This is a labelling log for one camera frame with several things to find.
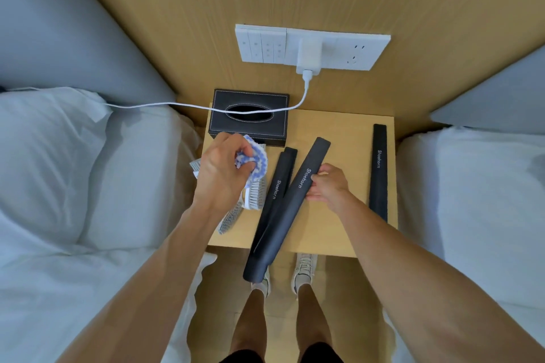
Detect person's right white shoe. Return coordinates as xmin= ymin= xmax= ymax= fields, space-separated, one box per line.
xmin=291 ymin=252 xmax=318 ymax=294

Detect wooden nightstand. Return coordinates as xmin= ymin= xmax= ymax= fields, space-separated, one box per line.
xmin=200 ymin=102 xmax=399 ymax=259

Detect grey headboard cushion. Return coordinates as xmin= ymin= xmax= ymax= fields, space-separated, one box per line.
xmin=0 ymin=0 xmax=178 ymax=106
xmin=430 ymin=45 xmax=545 ymax=136

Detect person's white shoe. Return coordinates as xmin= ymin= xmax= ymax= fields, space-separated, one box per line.
xmin=251 ymin=267 xmax=271 ymax=298
xmin=291 ymin=252 xmax=318 ymax=294

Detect white charging cable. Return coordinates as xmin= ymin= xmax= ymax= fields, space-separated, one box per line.
xmin=6 ymin=70 xmax=315 ymax=115

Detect person's left white shoe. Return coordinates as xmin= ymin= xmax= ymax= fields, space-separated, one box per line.
xmin=251 ymin=267 xmax=271 ymax=298

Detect white bed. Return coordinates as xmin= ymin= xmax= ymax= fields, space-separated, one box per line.
xmin=383 ymin=126 xmax=545 ymax=363
xmin=0 ymin=86 xmax=218 ymax=363

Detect black leather tissue box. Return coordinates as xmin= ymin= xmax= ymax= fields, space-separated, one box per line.
xmin=207 ymin=89 xmax=290 ymax=148

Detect white switch socket panel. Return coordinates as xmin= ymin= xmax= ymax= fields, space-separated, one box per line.
xmin=234 ymin=24 xmax=392 ymax=71

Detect white charger plug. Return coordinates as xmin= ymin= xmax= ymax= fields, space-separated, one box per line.
xmin=296 ymin=38 xmax=323 ymax=77

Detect white pillow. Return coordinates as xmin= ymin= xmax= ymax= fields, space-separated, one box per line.
xmin=0 ymin=87 xmax=112 ymax=244

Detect person's left forearm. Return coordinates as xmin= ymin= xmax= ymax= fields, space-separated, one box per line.
xmin=57 ymin=201 xmax=239 ymax=363

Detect person's leg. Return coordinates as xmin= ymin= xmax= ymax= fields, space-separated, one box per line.
xmin=229 ymin=288 xmax=268 ymax=359
xmin=296 ymin=284 xmax=333 ymax=351

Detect person's right hand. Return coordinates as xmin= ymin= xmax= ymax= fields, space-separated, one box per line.
xmin=305 ymin=163 xmax=350 ymax=217

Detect person's left leg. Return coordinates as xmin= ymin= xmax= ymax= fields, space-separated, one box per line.
xmin=229 ymin=288 xmax=268 ymax=359

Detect person's left hand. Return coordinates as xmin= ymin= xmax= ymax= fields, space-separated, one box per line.
xmin=191 ymin=132 xmax=258 ymax=214

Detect person's right forearm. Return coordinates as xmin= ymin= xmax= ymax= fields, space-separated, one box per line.
xmin=334 ymin=201 xmax=545 ymax=363

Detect long black shoe spoon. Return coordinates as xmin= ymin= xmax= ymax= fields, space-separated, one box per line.
xmin=249 ymin=146 xmax=299 ymax=255
xmin=368 ymin=123 xmax=389 ymax=223
xmin=242 ymin=136 xmax=332 ymax=284

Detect person's right leg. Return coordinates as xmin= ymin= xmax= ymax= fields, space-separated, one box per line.
xmin=296 ymin=284 xmax=333 ymax=351

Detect person's black shorts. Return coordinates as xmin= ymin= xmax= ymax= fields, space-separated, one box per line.
xmin=219 ymin=341 xmax=343 ymax=363

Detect blue white striped cloth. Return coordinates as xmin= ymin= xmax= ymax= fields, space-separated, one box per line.
xmin=234 ymin=134 xmax=269 ymax=191

